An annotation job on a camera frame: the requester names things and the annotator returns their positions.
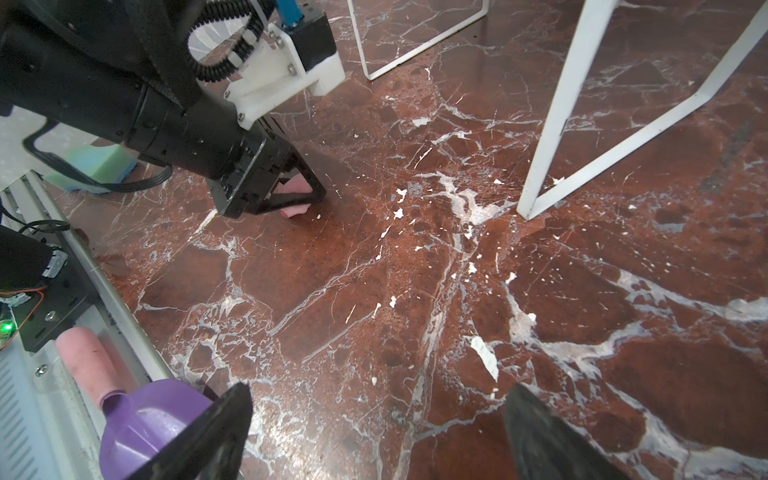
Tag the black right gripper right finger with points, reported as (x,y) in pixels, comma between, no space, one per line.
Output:
(545,447)

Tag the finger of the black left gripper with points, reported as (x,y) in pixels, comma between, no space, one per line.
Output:
(284,181)

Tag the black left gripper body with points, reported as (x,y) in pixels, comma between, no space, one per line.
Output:
(232,192)

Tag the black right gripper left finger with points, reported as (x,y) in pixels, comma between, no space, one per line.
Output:
(211,447)

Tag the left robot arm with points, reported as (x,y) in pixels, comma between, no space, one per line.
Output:
(137,73)

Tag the white two-tier shelf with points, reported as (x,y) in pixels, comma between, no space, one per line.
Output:
(596,44)

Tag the green circuit board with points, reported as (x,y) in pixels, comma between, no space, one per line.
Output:
(10,324)

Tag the purple toy spatula pink handle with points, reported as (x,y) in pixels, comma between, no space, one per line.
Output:
(139,424)

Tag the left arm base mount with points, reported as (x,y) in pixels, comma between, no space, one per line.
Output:
(31,260)

